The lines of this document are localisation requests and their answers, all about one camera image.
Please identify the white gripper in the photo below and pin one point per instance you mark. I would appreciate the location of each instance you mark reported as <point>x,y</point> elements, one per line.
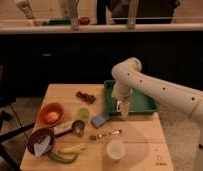
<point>122,92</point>

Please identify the dark grape bunch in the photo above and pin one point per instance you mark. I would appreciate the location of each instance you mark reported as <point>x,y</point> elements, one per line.
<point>89,99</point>

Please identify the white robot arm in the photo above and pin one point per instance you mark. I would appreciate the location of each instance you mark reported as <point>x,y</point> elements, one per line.
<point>189,101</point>

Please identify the green plastic cup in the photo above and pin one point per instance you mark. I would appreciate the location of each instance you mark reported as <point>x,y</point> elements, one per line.
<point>83,114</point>

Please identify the clear plastic cup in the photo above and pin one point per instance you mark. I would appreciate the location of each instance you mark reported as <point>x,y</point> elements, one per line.
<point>115,150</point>

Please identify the metal measuring cup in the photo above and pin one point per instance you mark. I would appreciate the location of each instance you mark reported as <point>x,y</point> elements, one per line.
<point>76,127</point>

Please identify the green plastic tray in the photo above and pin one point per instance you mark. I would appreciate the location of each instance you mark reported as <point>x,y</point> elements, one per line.
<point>140,104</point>

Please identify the blue sponge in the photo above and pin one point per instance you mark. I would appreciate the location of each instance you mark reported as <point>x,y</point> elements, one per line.
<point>100,119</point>

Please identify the silver fork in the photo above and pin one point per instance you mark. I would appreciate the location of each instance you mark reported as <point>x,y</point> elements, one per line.
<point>100,136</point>

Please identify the orange bowl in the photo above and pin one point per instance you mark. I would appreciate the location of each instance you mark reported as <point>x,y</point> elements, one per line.
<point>51,107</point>

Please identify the orange fruit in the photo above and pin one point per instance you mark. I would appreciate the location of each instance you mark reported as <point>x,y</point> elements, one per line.
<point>52,117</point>

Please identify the green cucumber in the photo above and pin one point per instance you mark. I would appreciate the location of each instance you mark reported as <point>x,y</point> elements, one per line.
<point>57,158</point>

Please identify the dark red bowl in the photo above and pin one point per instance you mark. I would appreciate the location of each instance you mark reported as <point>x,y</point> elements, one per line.
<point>35,136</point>

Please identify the white paper napkin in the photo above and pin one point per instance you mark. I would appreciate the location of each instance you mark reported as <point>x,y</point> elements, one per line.
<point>41,145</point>

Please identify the black chair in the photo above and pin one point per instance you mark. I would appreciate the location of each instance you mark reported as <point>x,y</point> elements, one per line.
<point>4,116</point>

